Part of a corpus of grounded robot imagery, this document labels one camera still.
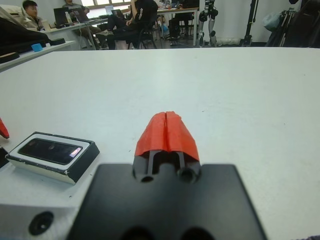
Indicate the black laptop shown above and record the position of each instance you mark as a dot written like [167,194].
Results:
[60,16]

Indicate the blue cup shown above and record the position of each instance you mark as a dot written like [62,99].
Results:
[37,47]

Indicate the silver humanoid robot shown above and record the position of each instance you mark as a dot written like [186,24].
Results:
[208,15]

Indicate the seated person grey top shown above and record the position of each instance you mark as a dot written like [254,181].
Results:
[71,3]

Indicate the black tray brown inlay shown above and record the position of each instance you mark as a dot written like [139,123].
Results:
[8,58]

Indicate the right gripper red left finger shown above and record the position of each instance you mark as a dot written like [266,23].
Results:
[152,137]

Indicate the person in beige jacket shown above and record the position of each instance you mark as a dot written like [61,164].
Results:
[32,17]

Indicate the black bag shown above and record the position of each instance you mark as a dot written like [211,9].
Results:
[17,37]

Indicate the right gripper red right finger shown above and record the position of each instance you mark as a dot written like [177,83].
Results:
[181,137]

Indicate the light blue plastic bag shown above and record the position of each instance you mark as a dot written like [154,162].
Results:
[271,21]

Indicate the black equipment pile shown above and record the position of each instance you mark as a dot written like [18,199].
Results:
[300,25]

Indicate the person in black clothes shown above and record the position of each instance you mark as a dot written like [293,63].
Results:
[140,15]

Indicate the black office chair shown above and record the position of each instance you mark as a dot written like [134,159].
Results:
[147,32]

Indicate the white office desk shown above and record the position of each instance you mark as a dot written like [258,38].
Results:
[65,31]

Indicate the white bottle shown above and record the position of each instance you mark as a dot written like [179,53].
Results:
[67,18]

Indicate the white lined camera box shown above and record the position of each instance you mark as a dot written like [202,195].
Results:
[80,162]

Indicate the wooden top desk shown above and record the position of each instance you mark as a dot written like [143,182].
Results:
[180,10]

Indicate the black box lid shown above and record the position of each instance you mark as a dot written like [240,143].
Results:
[2,157]

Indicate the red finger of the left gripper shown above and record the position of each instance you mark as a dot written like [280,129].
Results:
[3,130]

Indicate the white side table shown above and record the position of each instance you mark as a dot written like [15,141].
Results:
[37,56]

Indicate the black tripod stand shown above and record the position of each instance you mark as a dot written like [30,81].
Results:
[251,20]

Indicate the open grey laptop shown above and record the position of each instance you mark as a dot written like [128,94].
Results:
[80,15]

